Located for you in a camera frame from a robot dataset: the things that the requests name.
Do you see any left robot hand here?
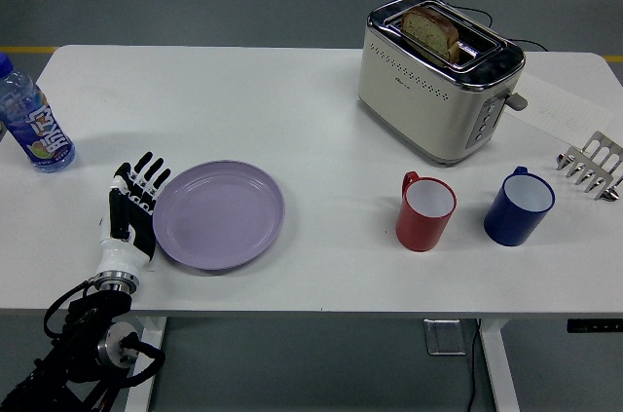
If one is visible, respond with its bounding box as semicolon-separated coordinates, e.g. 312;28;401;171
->
94;152;172;281

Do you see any purple plate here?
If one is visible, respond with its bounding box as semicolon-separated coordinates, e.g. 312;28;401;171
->
152;160;286;272

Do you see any metal floor socket plate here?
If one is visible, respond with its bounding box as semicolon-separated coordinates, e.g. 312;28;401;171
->
422;318;467;356

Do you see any blue drink bottle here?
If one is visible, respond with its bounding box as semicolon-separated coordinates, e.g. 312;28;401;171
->
0;52;77;173

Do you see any white table leg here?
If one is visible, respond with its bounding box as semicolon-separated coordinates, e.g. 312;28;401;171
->
124;317;169;412
476;318;522;412

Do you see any red mug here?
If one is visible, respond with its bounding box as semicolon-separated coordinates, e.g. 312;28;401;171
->
395;170;458;253

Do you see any cream and chrome toaster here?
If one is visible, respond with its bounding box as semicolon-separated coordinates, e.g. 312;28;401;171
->
357;0;530;169

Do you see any bread slice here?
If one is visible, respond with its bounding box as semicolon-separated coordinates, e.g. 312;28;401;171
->
400;5;461;64

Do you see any blue mug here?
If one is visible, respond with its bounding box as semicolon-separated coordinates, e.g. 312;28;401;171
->
483;166;557;247

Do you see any white paper sheet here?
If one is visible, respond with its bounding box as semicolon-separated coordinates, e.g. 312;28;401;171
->
503;71;615;145

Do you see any black table control panel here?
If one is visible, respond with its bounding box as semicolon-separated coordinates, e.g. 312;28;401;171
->
567;318;623;334

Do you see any silver metal rack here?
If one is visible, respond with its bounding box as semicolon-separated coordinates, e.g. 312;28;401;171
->
555;131;623;202

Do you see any black cable under table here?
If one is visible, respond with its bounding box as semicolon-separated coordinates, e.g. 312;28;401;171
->
464;318;483;412

